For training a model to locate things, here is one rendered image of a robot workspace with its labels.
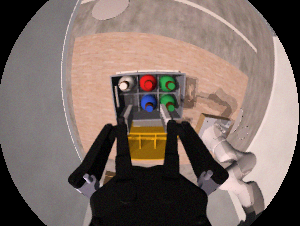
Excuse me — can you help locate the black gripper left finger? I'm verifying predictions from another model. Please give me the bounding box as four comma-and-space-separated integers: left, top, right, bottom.
68, 105, 137, 205

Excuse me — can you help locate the blue bottle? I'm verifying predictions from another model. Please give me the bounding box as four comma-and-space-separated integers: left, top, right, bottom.
141, 94, 157, 112

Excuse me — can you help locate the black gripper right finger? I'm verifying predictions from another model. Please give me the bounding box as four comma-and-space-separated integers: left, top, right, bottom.
159, 104, 229, 204

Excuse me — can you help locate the yellow crate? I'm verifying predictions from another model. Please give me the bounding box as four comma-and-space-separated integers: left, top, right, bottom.
128, 121, 167, 160

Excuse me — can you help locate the red bottle with pink label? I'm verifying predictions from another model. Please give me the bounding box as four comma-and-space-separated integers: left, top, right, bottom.
140, 74, 157, 91

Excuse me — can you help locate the white bottle with grey label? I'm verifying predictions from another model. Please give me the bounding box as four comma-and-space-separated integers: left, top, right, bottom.
119, 75, 137, 92

